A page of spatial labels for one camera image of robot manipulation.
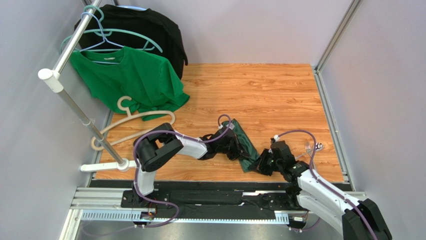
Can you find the bright green t-shirt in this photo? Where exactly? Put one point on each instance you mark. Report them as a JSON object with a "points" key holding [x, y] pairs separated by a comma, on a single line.
{"points": [[148, 79]]}

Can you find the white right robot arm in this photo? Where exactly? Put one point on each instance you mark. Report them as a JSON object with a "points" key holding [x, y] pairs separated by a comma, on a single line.
{"points": [[353, 218]]}

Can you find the black t-shirt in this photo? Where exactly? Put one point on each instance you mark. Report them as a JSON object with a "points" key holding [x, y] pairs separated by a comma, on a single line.
{"points": [[152, 24]]}

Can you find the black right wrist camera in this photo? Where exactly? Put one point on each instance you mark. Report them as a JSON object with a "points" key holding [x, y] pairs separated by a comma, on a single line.
{"points": [[281, 148]]}

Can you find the dark green cloth napkin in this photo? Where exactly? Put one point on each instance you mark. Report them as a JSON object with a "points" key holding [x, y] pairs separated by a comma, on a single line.
{"points": [[247, 164]]}

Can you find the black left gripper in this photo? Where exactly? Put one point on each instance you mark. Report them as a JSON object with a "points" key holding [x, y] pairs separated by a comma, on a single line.
{"points": [[238, 153]]}

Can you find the aluminium frame rail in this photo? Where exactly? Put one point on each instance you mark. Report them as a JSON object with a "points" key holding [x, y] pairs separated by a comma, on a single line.
{"points": [[122, 204]]}

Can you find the shiny metal spoon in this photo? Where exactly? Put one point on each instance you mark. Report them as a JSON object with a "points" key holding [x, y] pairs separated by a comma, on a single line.
{"points": [[310, 148]]}

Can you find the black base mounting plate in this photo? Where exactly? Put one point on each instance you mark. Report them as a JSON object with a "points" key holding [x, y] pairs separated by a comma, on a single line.
{"points": [[274, 201]]}

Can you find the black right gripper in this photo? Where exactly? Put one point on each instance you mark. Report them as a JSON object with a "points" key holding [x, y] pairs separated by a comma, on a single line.
{"points": [[266, 163]]}

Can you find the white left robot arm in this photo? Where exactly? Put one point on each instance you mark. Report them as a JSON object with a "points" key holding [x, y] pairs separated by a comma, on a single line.
{"points": [[155, 148]]}

